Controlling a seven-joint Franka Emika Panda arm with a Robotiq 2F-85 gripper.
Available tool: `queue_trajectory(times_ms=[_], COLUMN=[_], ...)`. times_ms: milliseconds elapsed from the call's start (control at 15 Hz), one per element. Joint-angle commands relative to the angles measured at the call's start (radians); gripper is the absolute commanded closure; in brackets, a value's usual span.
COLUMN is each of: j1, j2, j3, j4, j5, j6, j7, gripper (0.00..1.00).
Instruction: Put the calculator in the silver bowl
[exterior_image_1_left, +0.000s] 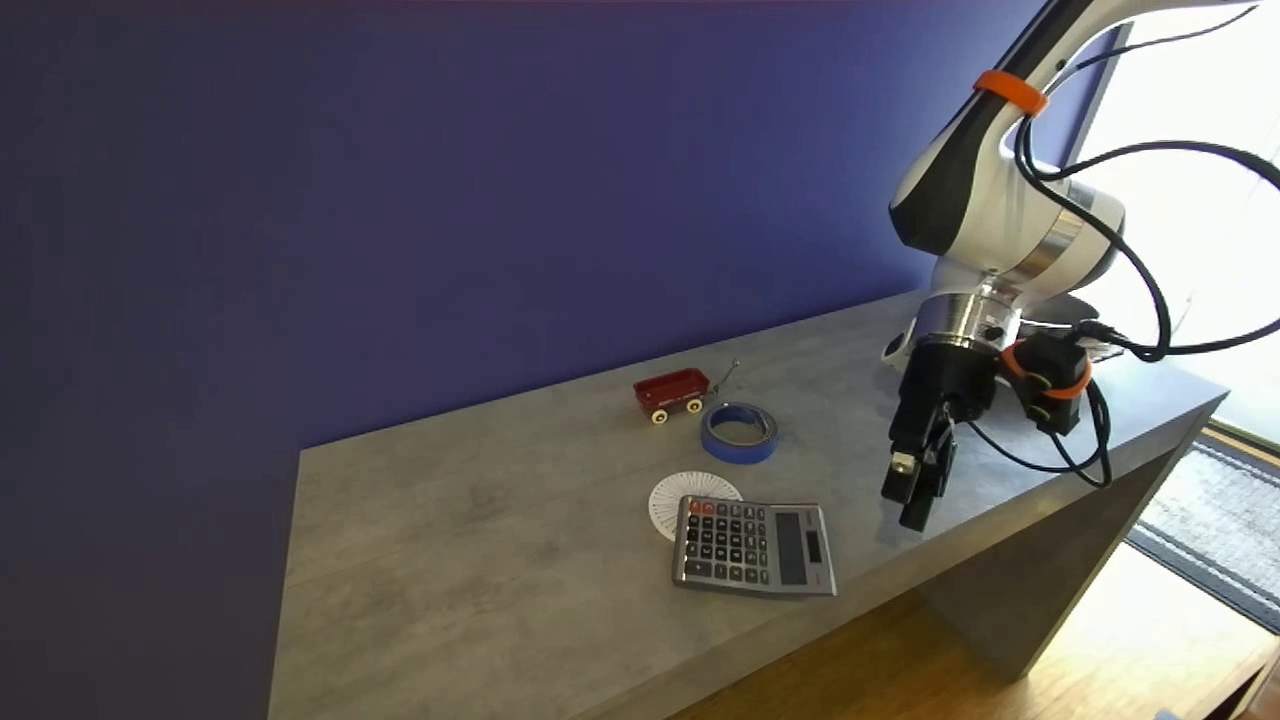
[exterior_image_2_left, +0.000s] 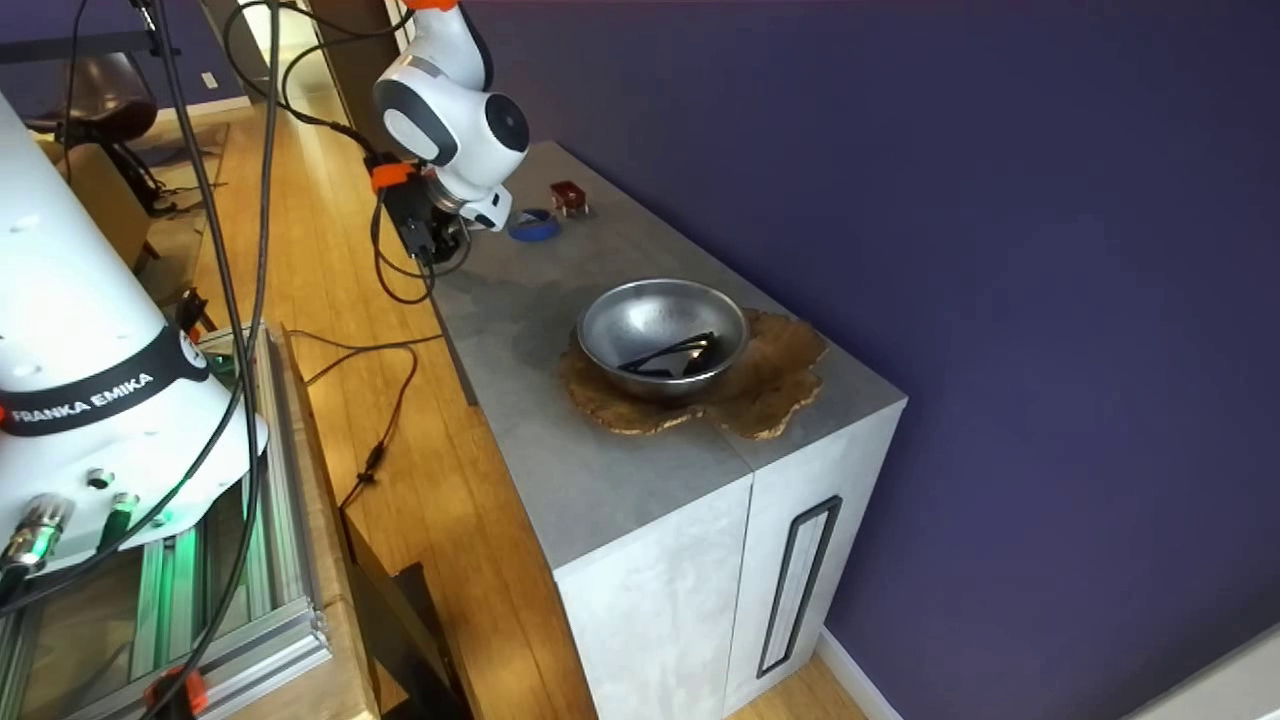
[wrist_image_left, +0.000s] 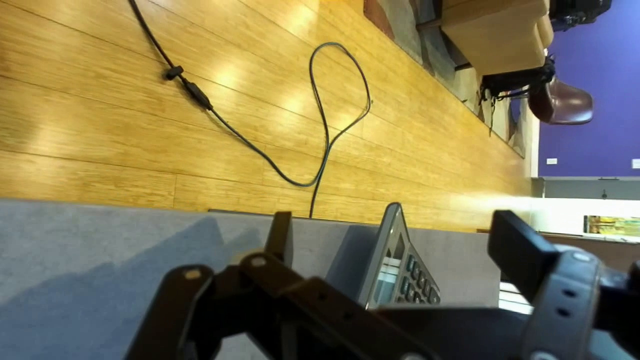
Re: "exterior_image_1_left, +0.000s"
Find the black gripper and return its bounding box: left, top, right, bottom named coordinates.
left=876, top=331, right=1005, bottom=537

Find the blue tape roll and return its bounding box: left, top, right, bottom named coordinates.
left=697, top=396, right=783, bottom=470

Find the white round disc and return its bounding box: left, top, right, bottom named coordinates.
left=642, top=470, right=747, bottom=550

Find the grey desk calculator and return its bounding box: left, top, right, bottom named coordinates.
left=666, top=492, right=842, bottom=604

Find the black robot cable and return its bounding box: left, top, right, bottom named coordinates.
left=955, top=0, right=1280, bottom=492

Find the red toy wagon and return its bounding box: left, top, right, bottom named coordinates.
left=628, top=358, right=739, bottom=433

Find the black wrist camera orange band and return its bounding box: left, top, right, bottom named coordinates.
left=994, top=326, right=1103, bottom=442

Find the dark grey floor mat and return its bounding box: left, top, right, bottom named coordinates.
left=1123, top=430, right=1280, bottom=640

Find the grey concrete-look table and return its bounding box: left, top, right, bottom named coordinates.
left=265, top=282, right=1231, bottom=720

